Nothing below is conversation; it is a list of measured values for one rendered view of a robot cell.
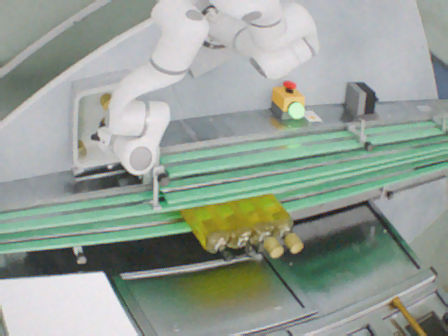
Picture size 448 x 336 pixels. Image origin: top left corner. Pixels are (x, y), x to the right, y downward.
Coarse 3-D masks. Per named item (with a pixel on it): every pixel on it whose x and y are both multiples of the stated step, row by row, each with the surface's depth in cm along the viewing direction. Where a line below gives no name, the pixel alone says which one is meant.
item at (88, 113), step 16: (80, 96) 155; (96, 96) 166; (80, 112) 166; (96, 112) 168; (80, 128) 168; (96, 128) 171; (96, 144) 174; (80, 160) 168; (96, 160) 169; (112, 160) 170
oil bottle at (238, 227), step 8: (216, 208) 174; (224, 208) 174; (232, 208) 174; (224, 216) 171; (232, 216) 171; (240, 216) 171; (224, 224) 169; (232, 224) 168; (240, 224) 169; (248, 224) 169; (232, 232) 167; (240, 232) 167; (248, 232) 167; (232, 240) 167
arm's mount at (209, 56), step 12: (156, 0) 158; (204, 0) 162; (204, 12) 164; (204, 48) 171; (216, 48) 172; (228, 48) 174; (204, 60) 173; (216, 60) 174; (228, 60) 176; (192, 72) 173; (204, 72) 175
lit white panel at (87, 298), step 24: (0, 288) 150; (24, 288) 153; (48, 288) 156; (72, 288) 159; (96, 288) 161; (24, 312) 145; (48, 312) 148; (72, 312) 150; (96, 312) 153; (120, 312) 155
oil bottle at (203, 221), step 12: (192, 216) 171; (204, 216) 170; (216, 216) 171; (192, 228) 173; (204, 228) 166; (216, 228) 167; (204, 240) 167; (216, 240) 164; (228, 240) 166; (216, 252) 166
